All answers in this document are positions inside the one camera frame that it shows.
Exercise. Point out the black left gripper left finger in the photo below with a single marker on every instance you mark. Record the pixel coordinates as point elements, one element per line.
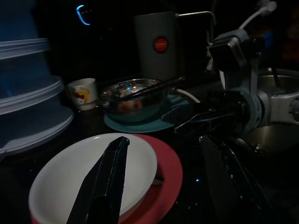
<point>105,182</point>

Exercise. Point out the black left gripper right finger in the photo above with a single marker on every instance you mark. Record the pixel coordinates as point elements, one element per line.
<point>229,186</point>

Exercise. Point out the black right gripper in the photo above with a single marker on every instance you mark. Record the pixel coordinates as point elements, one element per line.
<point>227,105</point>

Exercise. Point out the white plate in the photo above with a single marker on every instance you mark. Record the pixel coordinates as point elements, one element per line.
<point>70,168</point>

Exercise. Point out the pink plate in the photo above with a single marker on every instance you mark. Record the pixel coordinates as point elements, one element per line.
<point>168,168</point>

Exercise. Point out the teal plate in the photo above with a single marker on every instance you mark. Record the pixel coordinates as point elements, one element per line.
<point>144,126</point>

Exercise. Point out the stainless steel bowl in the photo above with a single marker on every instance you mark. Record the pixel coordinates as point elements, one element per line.
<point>130,105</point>

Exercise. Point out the stainless steel sink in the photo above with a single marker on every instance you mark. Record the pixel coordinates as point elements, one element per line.
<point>280,137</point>

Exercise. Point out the grey thermos jug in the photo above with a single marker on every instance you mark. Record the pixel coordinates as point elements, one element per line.
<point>154,60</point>

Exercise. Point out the small white printed cup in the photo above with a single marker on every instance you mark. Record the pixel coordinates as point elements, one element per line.
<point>81,93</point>

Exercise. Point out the white stacked food container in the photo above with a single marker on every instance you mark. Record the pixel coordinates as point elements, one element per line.
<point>28,116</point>

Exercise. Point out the thin steel tap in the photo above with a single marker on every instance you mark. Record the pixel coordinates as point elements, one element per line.
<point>198,13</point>

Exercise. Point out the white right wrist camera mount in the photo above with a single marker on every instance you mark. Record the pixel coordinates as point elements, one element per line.
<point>252,77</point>

